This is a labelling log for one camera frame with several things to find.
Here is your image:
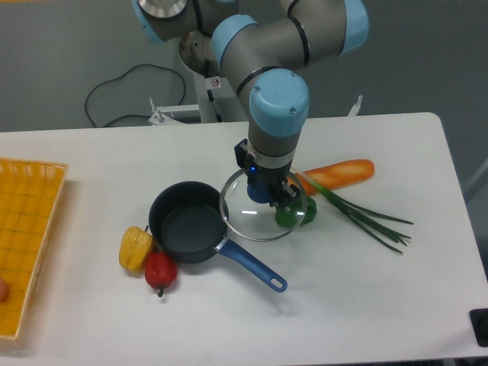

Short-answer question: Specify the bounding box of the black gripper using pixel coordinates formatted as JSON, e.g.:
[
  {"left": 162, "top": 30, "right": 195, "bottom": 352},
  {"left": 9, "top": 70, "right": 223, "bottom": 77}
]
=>
[{"left": 234, "top": 140, "right": 300, "bottom": 208}]

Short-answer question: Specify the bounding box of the glass lid with blue knob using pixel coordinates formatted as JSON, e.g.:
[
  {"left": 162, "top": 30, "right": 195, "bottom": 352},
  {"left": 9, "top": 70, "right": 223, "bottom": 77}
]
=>
[{"left": 219, "top": 169, "right": 307, "bottom": 242}]

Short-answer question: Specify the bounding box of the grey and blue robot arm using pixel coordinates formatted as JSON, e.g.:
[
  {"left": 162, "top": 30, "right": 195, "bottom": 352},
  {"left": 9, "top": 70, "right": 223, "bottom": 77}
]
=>
[{"left": 133, "top": 1, "right": 369, "bottom": 207}]

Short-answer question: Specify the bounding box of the green bell pepper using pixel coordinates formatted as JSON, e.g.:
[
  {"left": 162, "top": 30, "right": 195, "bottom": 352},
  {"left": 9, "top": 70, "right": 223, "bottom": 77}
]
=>
[{"left": 274, "top": 197, "right": 317, "bottom": 228}]

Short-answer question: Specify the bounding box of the orange baguette bread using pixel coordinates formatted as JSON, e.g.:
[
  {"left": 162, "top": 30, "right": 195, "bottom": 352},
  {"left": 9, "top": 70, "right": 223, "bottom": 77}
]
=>
[{"left": 303, "top": 159, "right": 375, "bottom": 190}]

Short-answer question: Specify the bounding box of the red bell pepper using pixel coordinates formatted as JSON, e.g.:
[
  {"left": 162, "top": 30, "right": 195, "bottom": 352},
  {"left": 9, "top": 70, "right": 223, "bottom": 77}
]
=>
[{"left": 144, "top": 252, "right": 178, "bottom": 297}]

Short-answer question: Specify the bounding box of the yellow bell pepper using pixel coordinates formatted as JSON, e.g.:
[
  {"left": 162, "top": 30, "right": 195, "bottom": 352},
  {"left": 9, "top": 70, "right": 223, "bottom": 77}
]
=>
[{"left": 118, "top": 226, "right": 154, "bottom": 273}]

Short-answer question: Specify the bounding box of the black device at table edge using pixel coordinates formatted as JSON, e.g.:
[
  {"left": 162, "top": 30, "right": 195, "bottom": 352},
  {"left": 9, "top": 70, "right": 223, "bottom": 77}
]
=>
[{"left": 469, "top": 308, "right": 488, "bottom": 348}]

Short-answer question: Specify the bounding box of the yellow woven basket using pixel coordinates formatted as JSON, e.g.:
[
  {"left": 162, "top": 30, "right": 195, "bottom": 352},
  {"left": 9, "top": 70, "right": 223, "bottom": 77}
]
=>
[{"left": 1, "top": 158, "right": 69, "bottom": 340}]

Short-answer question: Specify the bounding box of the dark saucepan with blue handle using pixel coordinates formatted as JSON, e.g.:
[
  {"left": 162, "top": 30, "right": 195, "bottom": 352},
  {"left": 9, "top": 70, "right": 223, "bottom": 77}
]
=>
[{"left": 149, "top": 181, "right": 287, "bottom": 293}]

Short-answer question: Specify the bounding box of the black cable on floor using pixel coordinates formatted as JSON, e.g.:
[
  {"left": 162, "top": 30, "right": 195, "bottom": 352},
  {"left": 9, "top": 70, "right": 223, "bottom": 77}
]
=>
[{"left": 84, "top": 63, "right": 188, "bottom": 128}]

